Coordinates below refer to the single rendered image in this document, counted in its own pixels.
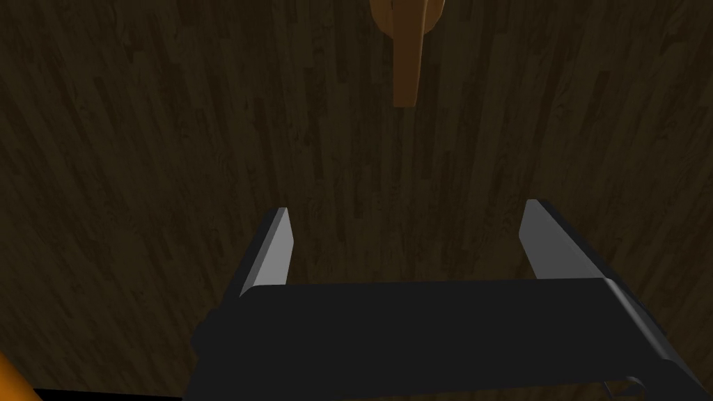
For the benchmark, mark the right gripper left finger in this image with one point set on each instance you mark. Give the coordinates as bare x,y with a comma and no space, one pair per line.
274,252

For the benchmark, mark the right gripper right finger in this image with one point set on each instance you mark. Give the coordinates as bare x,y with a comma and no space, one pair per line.
551,248

